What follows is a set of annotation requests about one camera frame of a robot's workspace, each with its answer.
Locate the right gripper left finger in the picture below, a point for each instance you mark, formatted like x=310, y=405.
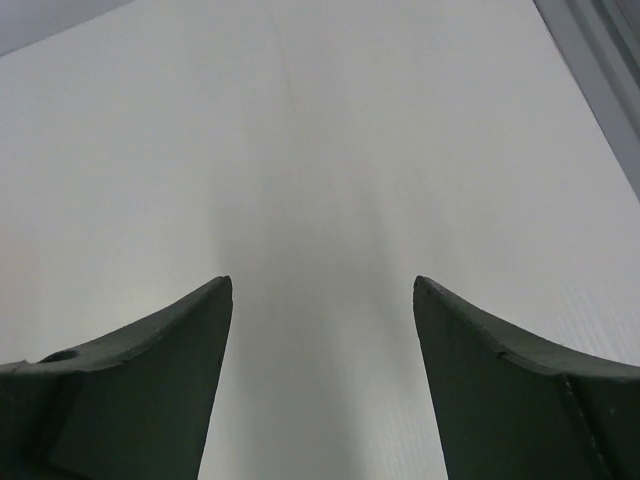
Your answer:
x=132, y=404

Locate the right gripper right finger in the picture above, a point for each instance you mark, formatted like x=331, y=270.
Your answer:
x=512, y=405

